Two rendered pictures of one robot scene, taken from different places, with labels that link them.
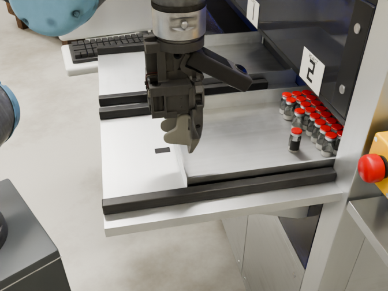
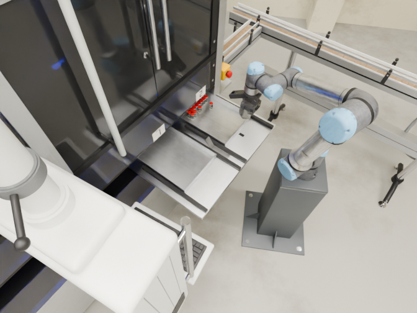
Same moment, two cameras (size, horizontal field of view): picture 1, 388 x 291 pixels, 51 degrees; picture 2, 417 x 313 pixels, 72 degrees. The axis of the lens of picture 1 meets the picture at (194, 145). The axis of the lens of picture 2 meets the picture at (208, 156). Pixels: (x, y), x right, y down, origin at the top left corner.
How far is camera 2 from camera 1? 1.76 m
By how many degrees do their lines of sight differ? 79
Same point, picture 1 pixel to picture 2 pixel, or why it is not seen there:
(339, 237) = not seen: hidden behind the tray
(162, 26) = not seen: hidden behind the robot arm
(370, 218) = (222, 87)
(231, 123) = (212, 128)
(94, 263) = (221, 269)
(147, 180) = (255, 128)
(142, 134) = (240, 145)
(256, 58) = (156, 148)
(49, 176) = not seen: outside the picture
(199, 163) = (237, 123)
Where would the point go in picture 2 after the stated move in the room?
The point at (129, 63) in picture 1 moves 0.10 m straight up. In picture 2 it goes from (202, 190) to (203, 180)
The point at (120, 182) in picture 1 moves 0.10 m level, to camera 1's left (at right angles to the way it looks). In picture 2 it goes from (261, 133) to (275, 144)
